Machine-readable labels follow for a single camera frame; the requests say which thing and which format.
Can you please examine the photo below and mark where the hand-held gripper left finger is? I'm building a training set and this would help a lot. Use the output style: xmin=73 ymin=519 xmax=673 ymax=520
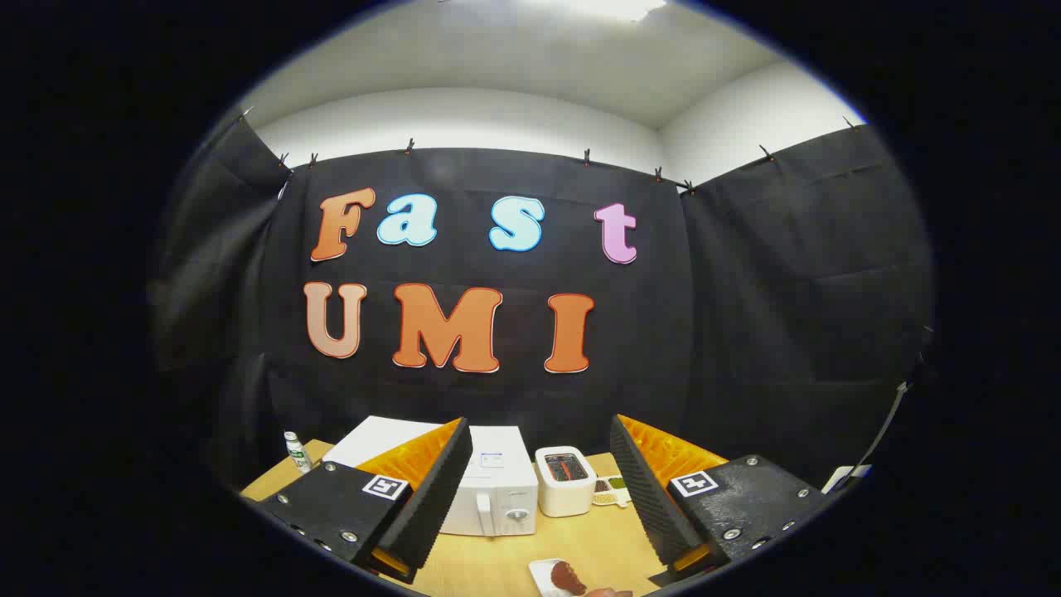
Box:
xmin=253 ymin=417 xmax=474 ymax=585

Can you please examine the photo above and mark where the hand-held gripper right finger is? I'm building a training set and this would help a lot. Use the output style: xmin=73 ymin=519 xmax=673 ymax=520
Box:
xmin=610 ymin=414 xmax=830 ymax=581

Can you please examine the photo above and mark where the white microwave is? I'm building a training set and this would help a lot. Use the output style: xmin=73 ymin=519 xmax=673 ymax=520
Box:
xmin=323 ymin=416 xmax=540 ymax=537

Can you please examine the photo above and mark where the red meat slice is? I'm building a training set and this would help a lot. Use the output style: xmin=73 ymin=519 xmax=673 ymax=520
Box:
xmin=549 ymin=561 xmax=589 ymax=596

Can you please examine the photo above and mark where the white divided bean dish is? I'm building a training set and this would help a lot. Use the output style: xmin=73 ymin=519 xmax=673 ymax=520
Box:
xmin=590 ymin=475 xmax=632 ymax=508

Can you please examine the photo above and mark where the white toaster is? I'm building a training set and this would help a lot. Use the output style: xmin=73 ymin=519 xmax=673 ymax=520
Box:
xmin=535 ymin=446 xmax=598 ymax=518

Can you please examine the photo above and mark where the white rectangular dish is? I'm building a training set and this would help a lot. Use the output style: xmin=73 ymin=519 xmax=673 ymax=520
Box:
xmin=528 ymin=558 xmax=594 ymax=597

